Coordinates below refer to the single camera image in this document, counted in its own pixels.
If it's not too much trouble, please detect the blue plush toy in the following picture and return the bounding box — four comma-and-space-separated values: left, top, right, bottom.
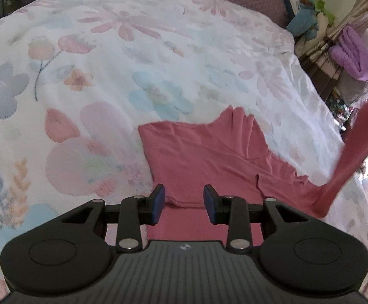
286, 9, 319, 41

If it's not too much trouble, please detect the pink turtleneck long-sleeve top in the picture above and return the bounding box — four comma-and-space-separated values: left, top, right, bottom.
139, 103, 368, 241

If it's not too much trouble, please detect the floral fleece bed blanket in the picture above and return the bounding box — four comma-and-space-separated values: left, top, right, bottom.
0, 0, 368, 303

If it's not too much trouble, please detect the brown striped curtain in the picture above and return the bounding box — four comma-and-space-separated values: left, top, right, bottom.
299, 0, 368, 100

